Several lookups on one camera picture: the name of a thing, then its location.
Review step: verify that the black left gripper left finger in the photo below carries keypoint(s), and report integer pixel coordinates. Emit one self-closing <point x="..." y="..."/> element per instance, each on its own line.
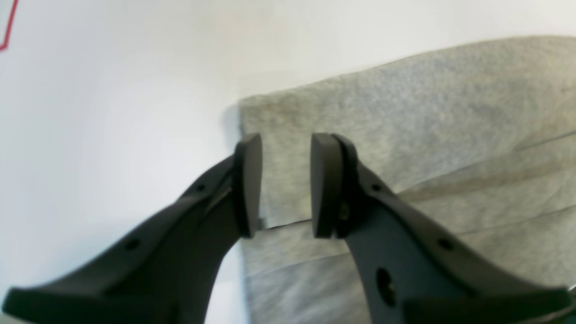
<point x="163" y="271"/>

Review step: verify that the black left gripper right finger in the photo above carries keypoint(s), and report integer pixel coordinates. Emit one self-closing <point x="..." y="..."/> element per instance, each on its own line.
<point x="413" y="270"/>

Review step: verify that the grey T-shirt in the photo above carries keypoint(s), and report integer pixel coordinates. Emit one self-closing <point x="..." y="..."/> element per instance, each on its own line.
<point x="478" y="137"/>

